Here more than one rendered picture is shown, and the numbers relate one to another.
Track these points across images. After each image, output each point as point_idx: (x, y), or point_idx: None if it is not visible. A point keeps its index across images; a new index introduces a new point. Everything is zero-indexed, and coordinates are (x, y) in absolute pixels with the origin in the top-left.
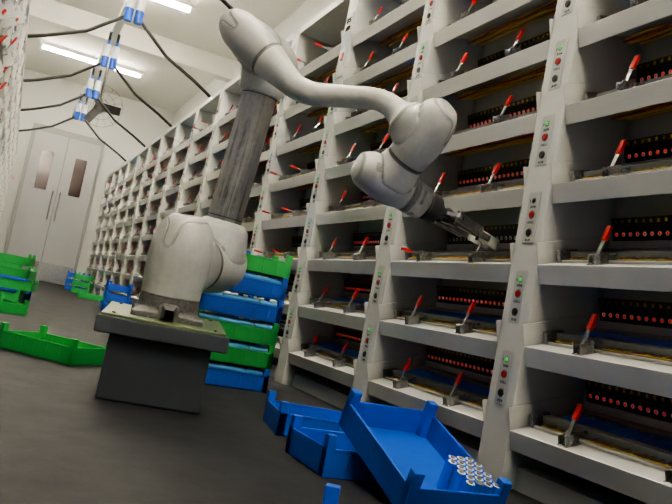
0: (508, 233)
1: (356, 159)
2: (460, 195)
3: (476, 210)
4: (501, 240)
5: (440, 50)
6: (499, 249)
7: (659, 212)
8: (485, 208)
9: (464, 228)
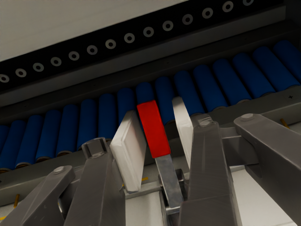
0: (60, 47)
1: None
2: None
3: (62, 41)
4: (40, 72)
5: None
6: (65, 97)
7: None
8: (148, 5)
9: (241, 222)
